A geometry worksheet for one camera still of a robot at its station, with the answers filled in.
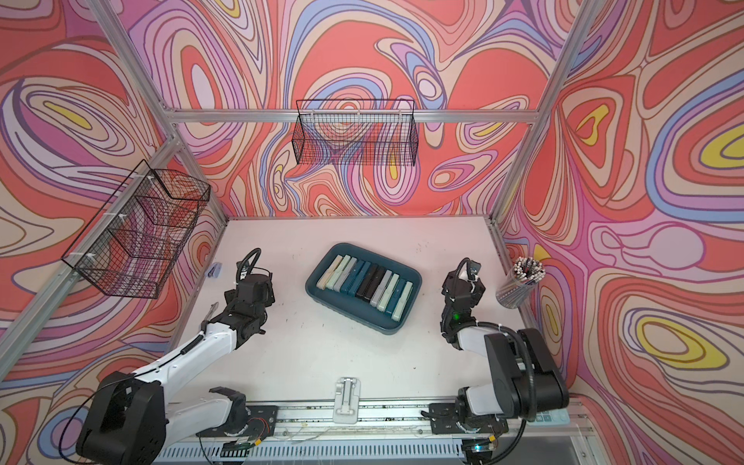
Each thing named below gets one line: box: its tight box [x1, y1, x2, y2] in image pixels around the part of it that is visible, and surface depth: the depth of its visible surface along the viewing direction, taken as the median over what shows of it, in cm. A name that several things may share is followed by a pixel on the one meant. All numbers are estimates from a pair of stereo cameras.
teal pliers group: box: [385, 279, 406, 314], surface depth 95 cm
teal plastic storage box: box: [305, 242, 424, 336], surface depth 98 cm
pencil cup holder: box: [495, 255, 547, 310], surface depth 86 cm
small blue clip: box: [205, 262, 223, 279], surface depth 103 cm
